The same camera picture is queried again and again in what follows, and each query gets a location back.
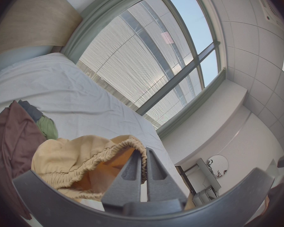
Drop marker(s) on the white ceiling air vent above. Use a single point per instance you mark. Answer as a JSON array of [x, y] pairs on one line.
[[272, 10]]

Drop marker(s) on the green garment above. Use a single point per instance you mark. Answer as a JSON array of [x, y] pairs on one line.
[[48, 128]]

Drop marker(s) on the black garment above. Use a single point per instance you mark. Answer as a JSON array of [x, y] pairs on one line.
[[32, 110]]

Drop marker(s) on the round wall mirror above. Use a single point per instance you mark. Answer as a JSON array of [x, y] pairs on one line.
[[217, 164]]

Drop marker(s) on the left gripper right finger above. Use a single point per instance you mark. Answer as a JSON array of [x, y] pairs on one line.
[[161, 188]]

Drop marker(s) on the brown garment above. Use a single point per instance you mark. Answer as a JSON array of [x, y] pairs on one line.
[[11, 138]]

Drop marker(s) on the bed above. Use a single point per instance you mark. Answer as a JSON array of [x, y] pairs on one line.
[[73, 91]]

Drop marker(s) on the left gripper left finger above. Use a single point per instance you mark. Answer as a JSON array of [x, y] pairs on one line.
[[130, 185]]

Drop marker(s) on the window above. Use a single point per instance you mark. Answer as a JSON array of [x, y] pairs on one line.
[[132, 55]]

